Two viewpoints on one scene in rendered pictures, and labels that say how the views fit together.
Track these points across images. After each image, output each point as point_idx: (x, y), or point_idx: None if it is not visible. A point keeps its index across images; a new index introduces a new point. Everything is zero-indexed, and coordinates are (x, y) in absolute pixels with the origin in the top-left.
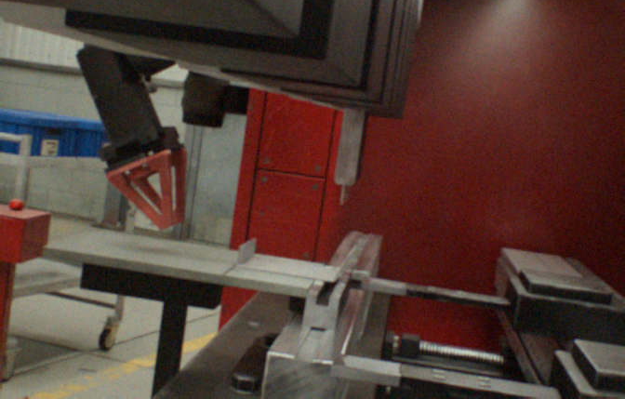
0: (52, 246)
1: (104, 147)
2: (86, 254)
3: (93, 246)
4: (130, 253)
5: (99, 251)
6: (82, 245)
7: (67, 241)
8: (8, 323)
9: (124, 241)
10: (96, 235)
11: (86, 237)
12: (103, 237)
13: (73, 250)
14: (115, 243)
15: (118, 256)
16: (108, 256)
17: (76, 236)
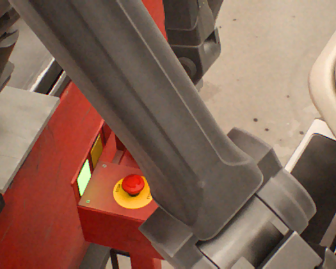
0: (52, 98)
1: (9, 61)
2: (32, 91)
3: (22, 116)
4: (1, 105)
5: (22, 100)
6: (30, 116)
7: (39, 123)
8: None
9: None
10: (10, 158)
11: (21, 145)
12: (6, 154)
13: (41, 95)
14: (2, 136)
15: (13, 93)
16: (20, 89)
17: (28, 145)
